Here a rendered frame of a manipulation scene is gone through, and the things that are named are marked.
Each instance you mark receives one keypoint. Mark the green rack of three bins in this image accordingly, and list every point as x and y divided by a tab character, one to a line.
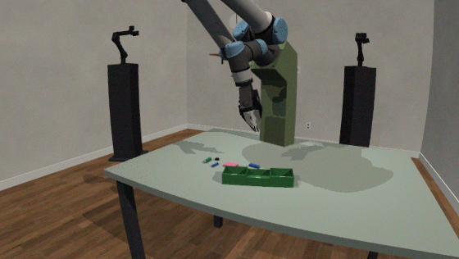
258	177

